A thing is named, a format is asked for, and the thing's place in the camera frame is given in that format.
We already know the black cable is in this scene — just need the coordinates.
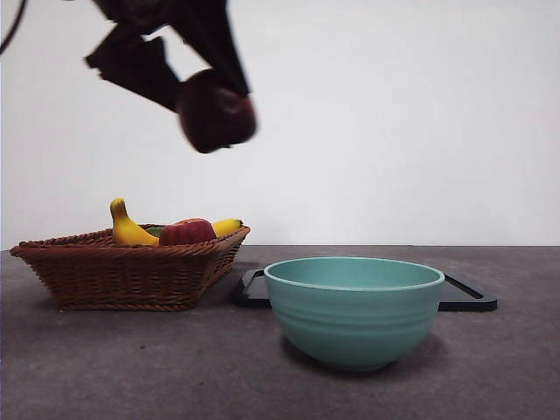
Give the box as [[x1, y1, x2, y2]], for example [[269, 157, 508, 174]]
[[0, 0, 25, 56]]

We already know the yellow banana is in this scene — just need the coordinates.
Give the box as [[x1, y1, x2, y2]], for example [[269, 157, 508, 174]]
[[108, 197, 243, 248]]

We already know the brown wicker basket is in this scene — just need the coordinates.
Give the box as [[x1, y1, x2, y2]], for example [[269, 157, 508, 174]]
[[9, 225, 251, 312]]

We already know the red apple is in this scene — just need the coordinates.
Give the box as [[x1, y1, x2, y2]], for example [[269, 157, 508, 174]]
[[157, 218, 218, 247]]

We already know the teal ribbed bowl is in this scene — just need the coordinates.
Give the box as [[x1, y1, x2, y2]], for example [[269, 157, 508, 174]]
[[263, 256, 445, 373]]

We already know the dark rectangular tray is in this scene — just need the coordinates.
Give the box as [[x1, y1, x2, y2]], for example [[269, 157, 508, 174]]
[[230, 268, 498, 312]]

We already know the dark purple plum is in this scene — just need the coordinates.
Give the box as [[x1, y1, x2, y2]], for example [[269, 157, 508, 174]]
[[177, 68, 259, 154]]

